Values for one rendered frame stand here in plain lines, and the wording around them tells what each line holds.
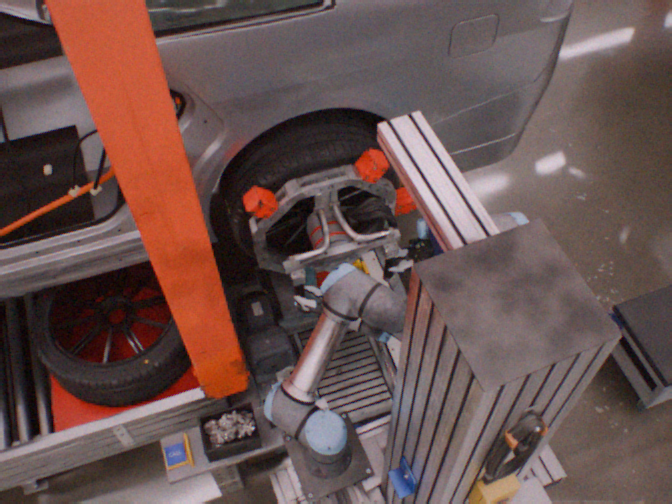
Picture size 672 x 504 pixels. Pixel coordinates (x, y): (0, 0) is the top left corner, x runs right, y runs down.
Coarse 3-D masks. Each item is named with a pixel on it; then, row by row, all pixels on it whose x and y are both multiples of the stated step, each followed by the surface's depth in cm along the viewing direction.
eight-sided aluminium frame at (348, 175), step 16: (320, 176) 250; (336, 176) 253; (352, 176) 250; (288, 192) 248; (304, 192) 247; (320, 192) 250; (384, 192) 263; (288, 208) 251; (256, 224) 256; (272, 224) 256; (384, 224) 280; (256, 240) 260; (256, 256) 274; (272, 256) 279; (288, 256) 286
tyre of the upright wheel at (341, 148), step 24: (288, 120) 257; (312, 120) 257; (336, 120) 259; (360, 120) 268; (264, 144) 255; (288, 144) 252; (312, 144) 251; (336, 144) 251; (360, 144) 256; (240, 168) 259; (264, 168) 252; (288, 168) 248; (312, 168) 252; (240, 192) 259; (240, 216) 260; (240, 240) 272
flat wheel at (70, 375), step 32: (64, 288) 298; (96, 288) 316; (160, 288) 319; (32, 320) 290; (64, 320) 303; (96, 320) 292; (128, 320) 292; (64, 352) 282; (160, 352) 282; (64, 384) 286; (96, 384) 276; (128, 384) 278; (160, 384) 290
